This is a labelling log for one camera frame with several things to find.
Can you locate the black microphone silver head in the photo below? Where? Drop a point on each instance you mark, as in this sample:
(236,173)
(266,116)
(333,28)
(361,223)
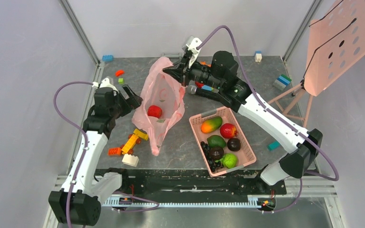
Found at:
(194,90)

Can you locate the orange green fake mango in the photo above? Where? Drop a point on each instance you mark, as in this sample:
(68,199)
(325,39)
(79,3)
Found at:
(211,125)

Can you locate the light green fake round fruit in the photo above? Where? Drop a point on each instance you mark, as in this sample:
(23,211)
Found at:
(229,160)

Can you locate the red fake strawberry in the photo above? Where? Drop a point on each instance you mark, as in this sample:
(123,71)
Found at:
(154,111)

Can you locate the grey blue green brick stack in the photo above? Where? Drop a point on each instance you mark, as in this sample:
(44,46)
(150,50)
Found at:
(282,82)

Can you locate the red curved block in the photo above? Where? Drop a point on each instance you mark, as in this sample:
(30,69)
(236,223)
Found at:
(119,73)

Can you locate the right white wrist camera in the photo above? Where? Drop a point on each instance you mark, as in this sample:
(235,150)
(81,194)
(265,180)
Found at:
(191,48)

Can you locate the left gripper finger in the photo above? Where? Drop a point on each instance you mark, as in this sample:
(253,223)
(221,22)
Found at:
(133,96)
(126,106)

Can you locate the grey metal handle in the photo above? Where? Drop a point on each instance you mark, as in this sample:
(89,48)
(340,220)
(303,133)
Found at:
(172,55)

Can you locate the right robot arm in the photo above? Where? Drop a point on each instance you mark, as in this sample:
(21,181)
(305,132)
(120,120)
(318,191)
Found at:
(299,143)

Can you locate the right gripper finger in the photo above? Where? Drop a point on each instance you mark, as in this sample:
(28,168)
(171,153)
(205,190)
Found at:
(184,64)
(177,74)

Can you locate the red blue green brick cluster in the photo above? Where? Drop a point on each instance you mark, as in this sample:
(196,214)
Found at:
(203,86)

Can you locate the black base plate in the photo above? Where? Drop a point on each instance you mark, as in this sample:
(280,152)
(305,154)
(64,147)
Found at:
(195,185)

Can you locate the small green cube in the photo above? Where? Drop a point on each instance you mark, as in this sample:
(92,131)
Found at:
(121,81)

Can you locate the pink perforated music stand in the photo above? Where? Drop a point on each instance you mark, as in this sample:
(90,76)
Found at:
(336,42)

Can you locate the black fake grape bunch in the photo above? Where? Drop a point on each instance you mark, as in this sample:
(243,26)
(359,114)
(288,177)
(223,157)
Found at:
(214,165)

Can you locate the pink plastic basket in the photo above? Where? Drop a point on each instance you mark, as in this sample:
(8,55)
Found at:
(245,155)

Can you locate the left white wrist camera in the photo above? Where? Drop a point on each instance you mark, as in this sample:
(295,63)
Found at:
(106,82)

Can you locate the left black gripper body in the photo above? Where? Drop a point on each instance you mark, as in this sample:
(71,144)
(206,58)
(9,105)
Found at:
(114,110)

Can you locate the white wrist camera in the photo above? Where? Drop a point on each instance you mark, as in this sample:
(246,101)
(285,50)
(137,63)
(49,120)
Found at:
(106,82)
(191,48)

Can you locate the orange curved block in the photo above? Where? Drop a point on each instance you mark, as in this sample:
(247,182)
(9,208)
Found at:
(205,64)

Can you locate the yellow orange toy brick vehicle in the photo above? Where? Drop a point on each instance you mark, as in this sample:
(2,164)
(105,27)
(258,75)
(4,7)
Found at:
(133,139)

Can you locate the white toy brick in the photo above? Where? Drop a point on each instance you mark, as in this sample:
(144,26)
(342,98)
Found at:
(130,160)

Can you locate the blue brick at corner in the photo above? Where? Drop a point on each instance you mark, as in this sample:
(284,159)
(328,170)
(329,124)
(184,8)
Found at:
(107,58)

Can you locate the dark fake mangosteen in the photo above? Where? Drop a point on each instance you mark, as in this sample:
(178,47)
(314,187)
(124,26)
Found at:
(216,153)

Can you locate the blue white brick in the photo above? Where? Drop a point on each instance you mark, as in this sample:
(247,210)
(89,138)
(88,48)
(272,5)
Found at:
(258,56)

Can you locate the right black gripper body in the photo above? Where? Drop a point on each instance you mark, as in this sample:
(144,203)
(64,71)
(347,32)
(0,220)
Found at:
(185,71)

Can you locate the dark fake plum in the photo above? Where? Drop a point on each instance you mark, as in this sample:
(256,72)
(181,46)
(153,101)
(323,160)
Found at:
(234,144)

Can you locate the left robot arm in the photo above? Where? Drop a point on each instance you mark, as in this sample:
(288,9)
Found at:
(79,200)

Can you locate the pink plastic bag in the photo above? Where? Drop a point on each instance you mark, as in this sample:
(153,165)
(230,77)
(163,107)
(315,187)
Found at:
(162,90)

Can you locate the teal small block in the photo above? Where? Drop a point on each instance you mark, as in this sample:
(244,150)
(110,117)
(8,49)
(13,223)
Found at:
(273,146)

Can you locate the green fake avocado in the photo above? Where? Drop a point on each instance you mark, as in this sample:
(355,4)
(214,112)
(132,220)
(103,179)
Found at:
(216,141)

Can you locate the red fake fruit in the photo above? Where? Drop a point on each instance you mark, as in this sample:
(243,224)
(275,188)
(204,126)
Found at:
(228,131)

